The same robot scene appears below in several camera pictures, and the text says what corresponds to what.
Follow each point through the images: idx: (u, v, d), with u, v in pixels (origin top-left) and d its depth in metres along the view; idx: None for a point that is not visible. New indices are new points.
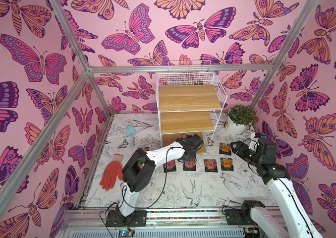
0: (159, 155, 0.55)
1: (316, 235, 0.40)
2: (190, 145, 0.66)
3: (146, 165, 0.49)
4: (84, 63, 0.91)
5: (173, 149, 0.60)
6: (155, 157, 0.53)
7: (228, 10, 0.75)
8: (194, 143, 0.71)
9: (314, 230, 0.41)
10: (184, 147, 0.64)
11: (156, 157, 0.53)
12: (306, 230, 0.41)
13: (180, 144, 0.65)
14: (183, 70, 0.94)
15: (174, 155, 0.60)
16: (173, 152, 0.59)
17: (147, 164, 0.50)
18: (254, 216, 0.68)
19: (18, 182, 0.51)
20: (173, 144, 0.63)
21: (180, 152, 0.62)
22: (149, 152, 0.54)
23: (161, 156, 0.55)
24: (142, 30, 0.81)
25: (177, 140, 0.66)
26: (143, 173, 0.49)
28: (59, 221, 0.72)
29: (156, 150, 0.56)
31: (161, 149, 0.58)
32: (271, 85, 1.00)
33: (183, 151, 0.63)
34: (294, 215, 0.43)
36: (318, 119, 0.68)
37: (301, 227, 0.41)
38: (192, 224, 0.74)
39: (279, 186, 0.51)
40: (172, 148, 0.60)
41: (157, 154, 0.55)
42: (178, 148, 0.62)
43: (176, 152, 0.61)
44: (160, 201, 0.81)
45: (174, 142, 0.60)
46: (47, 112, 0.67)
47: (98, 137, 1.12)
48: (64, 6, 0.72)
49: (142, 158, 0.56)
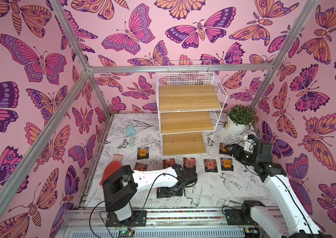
0: (146, 179, 0.49)
1: (313, 226, 0.41)
2: (185, 177, 0.58)
3: (127, 187, 0.43)
4: (84, 63, 0.91)
5: (165, 177, 0.53)
6: (140, 181, 0.47)
7: (228, 10, 0.75)
8: (189, 176, 0.65)
9: (310, 221, 0.42)
10: (177, 177, 0.56)
11: (141, 181, 0.47)
12: (303, 222, 0.41)
13: (174, 171, 0.57)
14: (183, 70, 0.94)
15: (163, 182, 0.54)
16: (163, 179, 0.53)
17: (129, 186, 0.44)
18: (254, 215, 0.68)
19: (18, 182, 0.51)
20: (166, 170, 0.56)
21: (171, 181, 0.55)
22: (137, 173, 0.48)
23: (148, 181, 0.49)
24: (142, 30, 0.81)
25: (174, 166, 0.60)
26: (121, 194, 0.43)
28: (59, 221, 0.72)
29: (144, 173, 0.50)
31: (150, 173, 0.51)
32: (271, 85, 1.00)
33: (175, 181, 0.56)
34: (291, 208, 0.45)
36: (318, 119, 0.68)
37: (298, 220, 0.42)
38: (192, 224, 0.74)
39: (276, 182, 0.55)
40: (163, 175, 0.53)
41: (144, 178, 0.48)
42: (170, 176, 0.55)
43: (167, 180, 0.54)
44: (160, 201, 0.81)
45: (170, 168, 0.57)
46: (47, 111, 0.67)
47: (98, 137, 1.12)
48: (64, 6, 0.72)
49: (126, 176, 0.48)
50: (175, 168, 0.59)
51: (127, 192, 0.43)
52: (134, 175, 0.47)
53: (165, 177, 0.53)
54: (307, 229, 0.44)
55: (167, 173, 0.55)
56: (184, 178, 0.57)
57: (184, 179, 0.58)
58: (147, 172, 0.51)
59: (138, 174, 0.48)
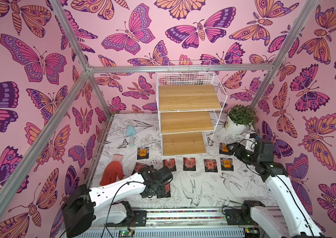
0: (107, 194, 0.46)
1: (314, 228, 0.40)
2: (155, 179, 0.57)
3: (83, 208, 0.41)
4: (84, 63, 0.91)
5: (130, 185, 0.51)
6: (98, 198, 0.44)
7: (228, 10, 0.75)
8: (160, 177, 0.63)
9: (312, 223, 0.41)
10: (143, 182, 0.54)
11: (100, 197, 0.45)
12: (305, 224, 0.41)
13: (141, 177, 0.55)
14: (183, 70, 0.94)
15: (129, 191, 0.52)
16: (128, 189, 0.51)
17: (85, 207, 0.41)
18: (254, 215, 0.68)
19: (18, 182, 0.51)
20: (132, 177, 0.54)
21: (138, 187, 0.53)
22: (94, 190, 0.46)
23: (109, 195, 0.46)
24: (142, 30, 0.81)
25: (140, 171, 0.57)
26: (78, 217, 0.41)
28: (59, 221, 0.72)
29: (104, 188, 0.47)
31: (111, 186, 0.48)
32: (271, 85, 1.00)
33: (142, 187, 0.55)
34: (292, 210, 0.44)
36: (318, 119, 0.68)
37: (300, 222, 0.42)
38: (192, 224, 0.74)
39: (277, 182, 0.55)
40: (128, 184, 0.51)
41: (104, 193, 0.46)
42: (136, 183, 0.53)
43: (132, 189, 0.52)
44: (160, 201, 0.81)
45: (135, 174, 0.55)
46: (47, 112, 0.67)
47: (98, 137, 1.12)
48: (64, 6, 0.72)
49: (86, 196, 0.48)
50: (141, 173, 0.57)
51: (83, 214, 0.40)
52: (91, 193, 0.45)
53: (130, 186, 0.51)
54: (308, 232, 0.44)
55: (132, 180, 0.53)
56: (152, 181, 0.57)
57: (151, 182, 0.56)
58: (107, 185, 0.48)
59: (96, 191, 0.45)
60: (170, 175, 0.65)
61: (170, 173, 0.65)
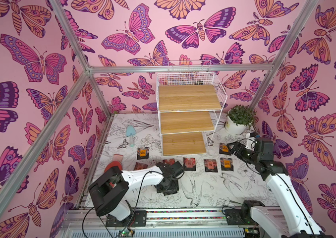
0: (136, 177, 0.50)
1: (314, 226, 0.40)
2: (170, 173, 0.63)
3: (118, 186, 0.44)
4: (84, 63, 0.91)
5: (152, 174, 0.56)
6: (130, 179, 0.48)
7: (228, 10, 0.75)
8: (174, 171, 0.68)
9: (312, 222, 0.41)
10: (162, 173, 0.60)
11: (131, 179, 0.48)
12: (305, 222, 0.41)
13: (159, 169, 0.61)
14: (183, 70, 0.94)
15: (150, 179, 0.56)
16: (150, 177, 0.55)
17: (119, 185, 0.44)
18: (254, 215, 0.63)
19: (18, 182, 0.51)
20: (152, 168, 0.59)
21: (158, 177, 0.59)
22: (125, 172, 0.49)
23: (138, 179, 0.51)
24: (142, 30, 0.81)
25: (158, 164, 0.63)
26: (111, 195, 0.44)
28: (59, 221, 0.72)
29: (133, 173, 0.51)
31: (138, 172, 0.53)
32: (271, 85, 1.00)
33: (160, 178, 0.59)
34: (292, 208, 0.44)
36: (318, 119, 0.68)
37: (300, 220, 0.42)
38: (192, 224, 0.74)
39: (277, 181, 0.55)
40: (150, 172, 0.56)
41: (133, 176, 0.50)
42: (156, 173, 0.58)
43: (154, 178, 0.57)
44: (160, 201, 0.81)
45: (154, 166, 0.61)
46: (47, 112, 0.67)
47: (98, 136, 1.12)
48: (64, 6, 0.72)
49: (115, 177, 0.51)
50: (159, 166, 0.63)
51: (119, 191, 0.44)
52: (123, 175, 0.48)
53: (151, 175, 0.56)
54: (308, 230, 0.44)
55: (153, 170, 0.58)
56: (168, 175, 0.62)
57: (168, 175, 0.62)
58: (135, 171, 0.53)
59: (127, 174, 0.49)
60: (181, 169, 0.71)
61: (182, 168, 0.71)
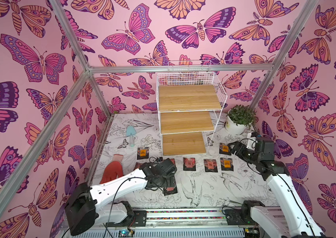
0: (108, 191, 0.46)
1: (315, 228, 0.40)
2: (156, 174, 0.56)
3: (85, 207, 0.40)
4: (84, 63, 0.91)
5: (131, 182, 0.51)
6: (100, 195, 0.44)
7: (228, 10, 0.75)
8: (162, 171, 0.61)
9: (312, 223, 0.41)
10: (146, 177, 0.54)
11: (101, 195, 0.44)
12: (306, 223, 0.41)
13: (142, 172, 0.55)
14: (183, 70, 0.94)
15: (131, 187, 0.51)
16: (129, 185, 0.50)
17: (86, 205, 0.41)
18: (254, 215, 0.63)
19: (18, 183, 0.51)
20: (133, 173, 0.53)
21: (140, 183, 0.53)
22: (95, 188, 0.45)
23: (110, 192, 0.46)
24: (142, 30, 0.81)
25: (141, 167, 0.56)
26: (80, 215, 0.41)
28: (59, 221, 0.72)
29: (105, 185, 0.47)
31: (112, 183, 0.48)
32: (271, 85, 1.00)
33: (144, 182, 0.54)
34: (293, 209, 0.44)
36: (318, 119, 0.68)
37: (301, 221, 0.41)
38: (192, 224, 0.74)
39: (278, 182, 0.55)
40: (129, 180, 0.51)
41: (105, 190, 0.46)
42: (137, 179, 0.52)
43: (134, 185, 0.52)
44: (160, 201, 0.81)
45: (136, 170, 0.55)
46: (47, 112, 0.67)
47: (98, 136, 1.12)
48: (64, 6, 0.72)
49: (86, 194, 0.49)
50: (143, 168, 0.56)
51: (85, 212, 0.40)
52: (92, 191, 0.44)
53: (131, 183, 0.50)
54: (308, 231, 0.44)
55: (133, 176, 0.52)
56: (154, 176, 0.56)
57: (153, 177, 0.56)
58: (108, 182, 0.48)
59: (97, 189, 0.45)
60: (173, 167, 0.64)
61: (173, 166, 0.63)
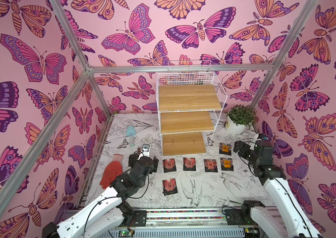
0: (78, 223, 0.44)
1: (313, 230, 0.41)
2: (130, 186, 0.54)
3: None
4: (84, 63, 0.91)
5: (102, 205, 0.48)
6: (69, 231, 0.42)
7: (228, 10, 0.75)
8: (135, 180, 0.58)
9: (310, 225, 0.42)
10: (118, 193, 0.52)
11: (71, 230, 0.43)
12: (303, 225, 0.42)
13: (113, 190, 0.52)
14: (183, 70, 0.94)
15: (104, 211, 0.50)
16: (100, 209, 0.48)
17: None
18: (254, 216, 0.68)
19: (18, 182, 0.51)
20: (103, 193, 0.51)
21: (113, 202, 0.51)
22: (62, 224, 0.43)
23: (80, 224, 0.44)
24: (142, 30, 0.81)
25: (112, 183, 0.54)
26: None
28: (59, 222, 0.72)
29: (74, 217, 0.45)
31: (82, 212, 0.46)
32: (271, 85, 1.00)
33: (119, 199, 0.52)
34: (291, 211, 0.45)
36: (318, 119, 0.68)
37: (298, 223, 0.42)
38: (192, 224, 0.74)
39: (275, 185, 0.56)
40: (99, 204, 0.48)
41: (75, 223, 0.44)
42: (108, 200, 0.50)
43: (106, 207, 0.50)
44: (160, 201, 0.81)
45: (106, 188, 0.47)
46: (47, 112, 0.67)
47: (98, 136, 1.12)
48: (64, 6, 0.72)
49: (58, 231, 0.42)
50: (114, 185, 0.53)
51: None
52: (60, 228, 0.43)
53: (102, 206, 0.48)
54: (306, 233, 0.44)
55: (103, 198, 0.50)
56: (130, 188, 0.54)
57: (126, 190, 0.53)
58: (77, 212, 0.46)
59: (64, 225, 0.43)
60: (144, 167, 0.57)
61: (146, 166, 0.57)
